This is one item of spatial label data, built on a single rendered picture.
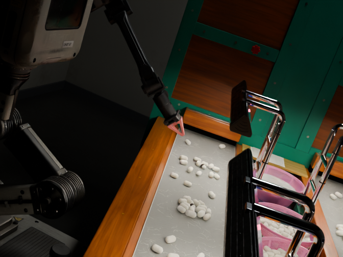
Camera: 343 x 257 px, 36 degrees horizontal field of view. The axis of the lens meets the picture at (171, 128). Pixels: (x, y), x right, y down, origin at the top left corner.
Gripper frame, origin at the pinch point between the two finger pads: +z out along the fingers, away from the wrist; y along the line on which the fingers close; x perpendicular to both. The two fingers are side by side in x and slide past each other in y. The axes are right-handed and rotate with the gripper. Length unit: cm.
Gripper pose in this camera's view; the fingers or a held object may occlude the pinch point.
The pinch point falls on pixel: (182, 133)
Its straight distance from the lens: 225.9
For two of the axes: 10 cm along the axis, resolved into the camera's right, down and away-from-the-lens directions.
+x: -8.5, 4.7, 2.5
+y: 1.2, -3.0, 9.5
